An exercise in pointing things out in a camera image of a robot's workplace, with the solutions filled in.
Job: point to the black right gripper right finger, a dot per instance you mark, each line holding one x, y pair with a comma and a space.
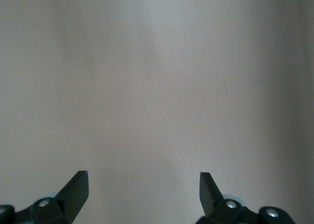
211, 197

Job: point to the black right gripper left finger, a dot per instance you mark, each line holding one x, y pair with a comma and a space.
70, 197

